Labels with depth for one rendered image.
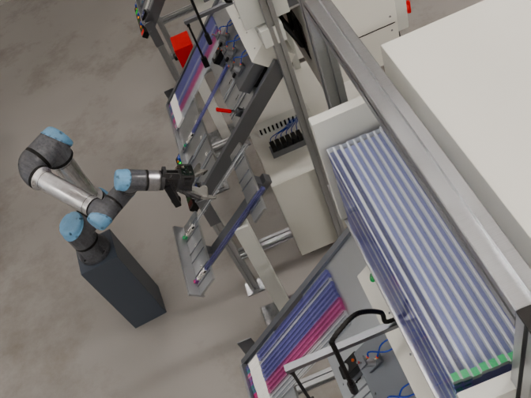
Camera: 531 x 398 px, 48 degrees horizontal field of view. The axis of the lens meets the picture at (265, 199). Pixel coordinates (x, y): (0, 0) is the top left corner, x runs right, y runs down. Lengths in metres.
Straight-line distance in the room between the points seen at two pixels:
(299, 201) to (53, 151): 1.06
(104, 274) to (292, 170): 0.97
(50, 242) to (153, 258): 0.75
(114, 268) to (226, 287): 0.62
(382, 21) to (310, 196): 0.86
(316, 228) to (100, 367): 1.28
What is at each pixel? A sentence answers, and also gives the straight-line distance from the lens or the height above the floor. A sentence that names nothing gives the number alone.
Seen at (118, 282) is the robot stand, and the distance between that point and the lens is 2.87.
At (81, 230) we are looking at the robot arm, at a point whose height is 0.75.
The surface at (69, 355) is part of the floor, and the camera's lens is 3.33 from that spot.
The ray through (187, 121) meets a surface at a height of 0.79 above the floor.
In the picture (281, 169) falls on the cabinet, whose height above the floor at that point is 0.62.
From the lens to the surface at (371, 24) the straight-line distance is 2.21.
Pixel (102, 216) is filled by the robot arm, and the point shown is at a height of 1.08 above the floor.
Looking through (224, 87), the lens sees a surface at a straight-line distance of 2.48.
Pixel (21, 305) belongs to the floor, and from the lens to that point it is 3.69.
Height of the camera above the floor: 2.51
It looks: 49 degrees down
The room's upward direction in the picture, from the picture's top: 25 degrees counter-clockwise
